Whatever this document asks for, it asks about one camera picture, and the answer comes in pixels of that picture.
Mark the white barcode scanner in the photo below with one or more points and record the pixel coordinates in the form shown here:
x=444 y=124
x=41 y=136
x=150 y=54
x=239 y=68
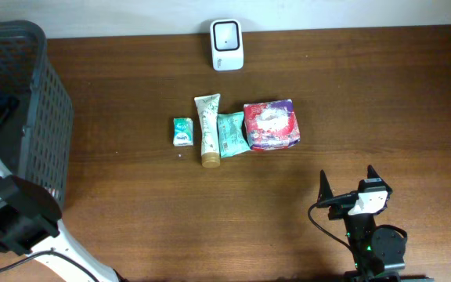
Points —
x=227 y=48

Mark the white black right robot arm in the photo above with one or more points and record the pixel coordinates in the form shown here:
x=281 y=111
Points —
x=377 y=251

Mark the white green cream tube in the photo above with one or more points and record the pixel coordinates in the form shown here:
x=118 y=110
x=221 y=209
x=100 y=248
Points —
x=207 y=109

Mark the teal pocket tissue pack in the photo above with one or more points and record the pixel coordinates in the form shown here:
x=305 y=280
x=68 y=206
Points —
x=183 y=131

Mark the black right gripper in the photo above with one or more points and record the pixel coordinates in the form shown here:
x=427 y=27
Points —
x=340 y=200

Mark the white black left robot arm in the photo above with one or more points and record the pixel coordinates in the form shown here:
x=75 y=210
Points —
x=31 y=225

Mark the teal wipes packet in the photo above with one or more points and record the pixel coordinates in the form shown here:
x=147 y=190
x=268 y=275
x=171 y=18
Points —
x=230 y=133

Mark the red purple tissue pack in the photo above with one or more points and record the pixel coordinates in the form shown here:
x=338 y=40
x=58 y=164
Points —
x=271 y=125

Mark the grey plastic basket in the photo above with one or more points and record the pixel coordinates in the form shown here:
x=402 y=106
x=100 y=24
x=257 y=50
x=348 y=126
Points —
x=36 y=112

